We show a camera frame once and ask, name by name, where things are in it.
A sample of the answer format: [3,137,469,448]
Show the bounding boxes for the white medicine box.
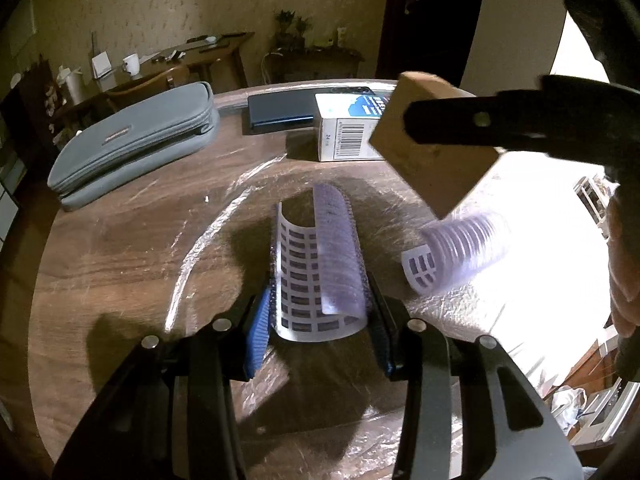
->
[314,93,388,162]

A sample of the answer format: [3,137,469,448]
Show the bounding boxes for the person's right hand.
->
[606,184,639,338]

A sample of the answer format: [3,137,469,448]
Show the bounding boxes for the white kettle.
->
[56,65,85,105]

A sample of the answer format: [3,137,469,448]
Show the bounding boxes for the grey zip pouch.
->
[48,81,220,210]

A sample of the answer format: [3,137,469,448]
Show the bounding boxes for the brown cardboard box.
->
[369,72,499,219]

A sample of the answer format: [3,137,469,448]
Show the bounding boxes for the white mug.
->
[122,53,140,77]

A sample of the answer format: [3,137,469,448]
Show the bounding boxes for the potted plant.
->
[273,10,312,51]

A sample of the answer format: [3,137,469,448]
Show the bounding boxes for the white hair roller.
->
[271,183,371,344]
[401,214,496,296]

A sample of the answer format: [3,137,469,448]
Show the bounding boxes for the wooden chair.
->
[104,65,190,112]

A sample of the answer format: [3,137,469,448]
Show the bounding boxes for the wooden side desk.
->
[91,32,254,92]

